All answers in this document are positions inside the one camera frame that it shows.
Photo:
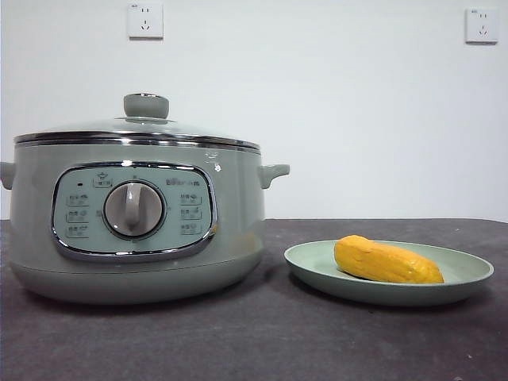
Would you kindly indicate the glass lid with green knob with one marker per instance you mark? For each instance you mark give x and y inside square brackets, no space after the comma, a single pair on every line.
[146,106]

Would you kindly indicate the yellow corn cob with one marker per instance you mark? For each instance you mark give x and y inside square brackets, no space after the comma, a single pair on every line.
[385,262]

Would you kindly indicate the pale green electric steamer pot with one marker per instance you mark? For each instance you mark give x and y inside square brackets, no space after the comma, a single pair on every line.
[238,222]

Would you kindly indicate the pale green round plate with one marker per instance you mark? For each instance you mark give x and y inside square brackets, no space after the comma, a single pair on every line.
[309,260]

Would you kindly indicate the white wall socket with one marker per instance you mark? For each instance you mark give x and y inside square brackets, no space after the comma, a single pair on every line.
[482,26]
[145,20]

